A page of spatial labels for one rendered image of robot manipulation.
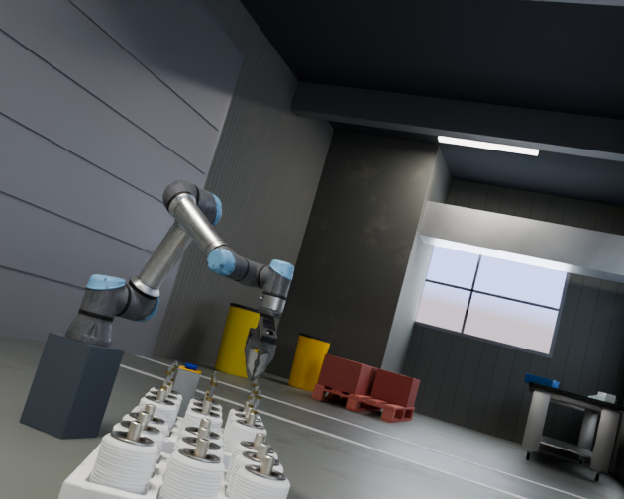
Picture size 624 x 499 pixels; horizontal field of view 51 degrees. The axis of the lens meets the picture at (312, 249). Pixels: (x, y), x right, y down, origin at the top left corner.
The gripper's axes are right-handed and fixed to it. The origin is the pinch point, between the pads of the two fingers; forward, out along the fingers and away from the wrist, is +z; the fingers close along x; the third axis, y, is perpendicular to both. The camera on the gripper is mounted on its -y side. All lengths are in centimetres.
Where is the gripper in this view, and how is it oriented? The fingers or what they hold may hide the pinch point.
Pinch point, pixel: (252, 377)
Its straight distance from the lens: 197.0
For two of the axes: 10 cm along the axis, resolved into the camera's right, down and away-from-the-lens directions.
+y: -2.6, 0.7, 9.6
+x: -9.3, -3.0, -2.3
